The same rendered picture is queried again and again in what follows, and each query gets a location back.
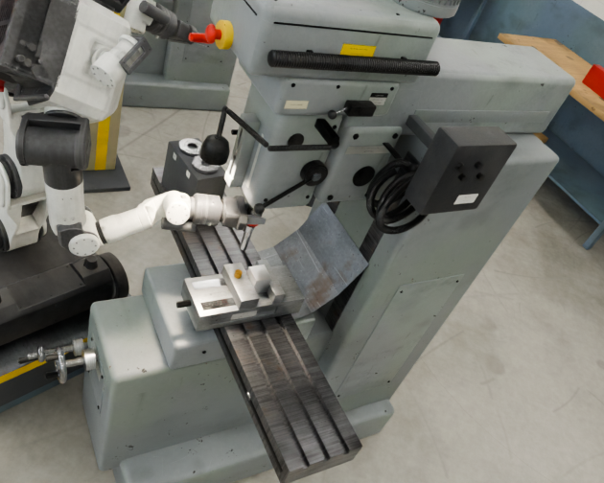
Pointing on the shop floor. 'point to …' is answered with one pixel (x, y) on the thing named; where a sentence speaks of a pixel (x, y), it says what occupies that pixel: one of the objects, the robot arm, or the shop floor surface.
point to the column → (416, 273)
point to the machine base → (228, 452)
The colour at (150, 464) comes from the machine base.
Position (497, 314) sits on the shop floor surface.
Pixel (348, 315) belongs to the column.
